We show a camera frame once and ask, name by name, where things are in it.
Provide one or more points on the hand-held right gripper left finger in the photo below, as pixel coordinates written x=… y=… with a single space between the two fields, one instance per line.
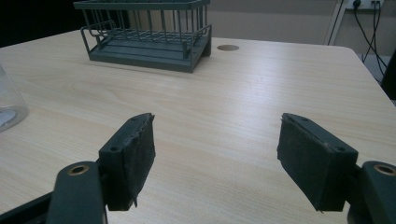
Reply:
x=127 y=161

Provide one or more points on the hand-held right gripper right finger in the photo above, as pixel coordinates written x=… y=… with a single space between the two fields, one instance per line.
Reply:
x=314 y=161

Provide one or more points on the black chair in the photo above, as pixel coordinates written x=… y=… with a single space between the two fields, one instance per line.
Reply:
x=389 y=74

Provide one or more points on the clear glass cup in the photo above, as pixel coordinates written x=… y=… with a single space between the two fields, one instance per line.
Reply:
x=9 y=102

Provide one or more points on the white metal stand leg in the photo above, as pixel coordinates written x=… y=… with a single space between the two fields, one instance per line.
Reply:
x=334 y=21

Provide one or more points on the white power strip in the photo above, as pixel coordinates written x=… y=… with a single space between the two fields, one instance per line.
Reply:
x=364 y=3

